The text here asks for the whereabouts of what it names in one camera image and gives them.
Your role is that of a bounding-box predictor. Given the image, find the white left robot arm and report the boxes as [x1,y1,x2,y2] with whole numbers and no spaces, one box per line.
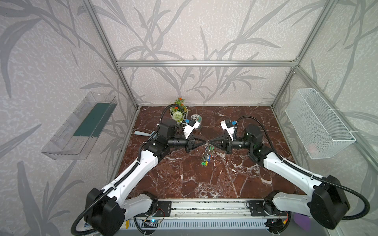
[70,117,205,236]

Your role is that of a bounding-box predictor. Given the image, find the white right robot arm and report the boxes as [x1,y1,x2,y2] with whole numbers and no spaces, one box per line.
[209,116,371,230]

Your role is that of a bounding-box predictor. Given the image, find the printed snack jar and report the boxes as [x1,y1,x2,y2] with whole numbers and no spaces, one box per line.
[191,114,202,129]

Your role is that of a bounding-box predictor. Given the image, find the potted artificial flower plant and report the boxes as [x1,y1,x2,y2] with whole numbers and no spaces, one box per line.
[170,97,188,124]

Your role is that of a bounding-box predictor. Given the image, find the light blue toy trowel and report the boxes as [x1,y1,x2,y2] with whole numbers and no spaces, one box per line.
[134,130,157,137]

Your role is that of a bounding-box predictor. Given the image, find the green circuit board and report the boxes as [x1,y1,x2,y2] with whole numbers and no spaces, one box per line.
[141,218,164,228]

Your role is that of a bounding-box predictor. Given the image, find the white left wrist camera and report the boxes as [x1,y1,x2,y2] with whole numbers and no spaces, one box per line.
[184,119,200,140]

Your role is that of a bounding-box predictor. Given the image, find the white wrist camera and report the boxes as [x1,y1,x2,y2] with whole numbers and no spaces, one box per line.
[220,119,237,141]
[184,119,200,140]

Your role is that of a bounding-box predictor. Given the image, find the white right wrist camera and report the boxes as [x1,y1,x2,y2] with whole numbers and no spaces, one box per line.
[220,119,237,141]

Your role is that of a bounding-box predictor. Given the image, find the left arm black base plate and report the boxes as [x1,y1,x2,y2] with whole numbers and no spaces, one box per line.
[145,200,172,217]

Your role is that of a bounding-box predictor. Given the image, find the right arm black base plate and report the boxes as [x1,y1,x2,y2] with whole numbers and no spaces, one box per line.
[246,200,287,217]

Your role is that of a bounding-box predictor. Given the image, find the white wire mesh basket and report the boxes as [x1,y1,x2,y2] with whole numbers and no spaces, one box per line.
[285,88,356,159]

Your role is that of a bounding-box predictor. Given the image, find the clear plastic wall tray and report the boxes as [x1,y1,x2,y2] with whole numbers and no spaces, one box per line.
[41,92,118,160]

